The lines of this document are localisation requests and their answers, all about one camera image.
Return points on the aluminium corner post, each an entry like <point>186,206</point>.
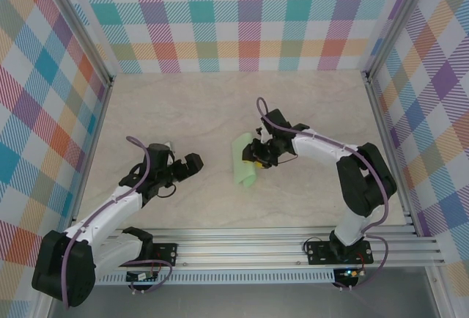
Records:
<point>78,28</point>
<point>399,21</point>

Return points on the light green cloth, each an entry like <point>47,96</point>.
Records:
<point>240,164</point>

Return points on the small circuit board with LED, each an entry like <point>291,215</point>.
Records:
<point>350,272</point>

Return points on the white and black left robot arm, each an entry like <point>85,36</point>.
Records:
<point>110,211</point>

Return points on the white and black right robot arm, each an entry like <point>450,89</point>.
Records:
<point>318,146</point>

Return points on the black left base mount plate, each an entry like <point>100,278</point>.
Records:
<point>166,254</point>

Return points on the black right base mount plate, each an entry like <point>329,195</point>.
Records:
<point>318,252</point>

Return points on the aluminium side rail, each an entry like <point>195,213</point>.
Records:
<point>388,149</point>
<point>98,131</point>

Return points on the long aluminium base rail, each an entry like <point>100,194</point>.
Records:
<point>238,248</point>

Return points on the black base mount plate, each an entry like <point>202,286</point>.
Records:
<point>166,254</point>
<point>318,252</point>

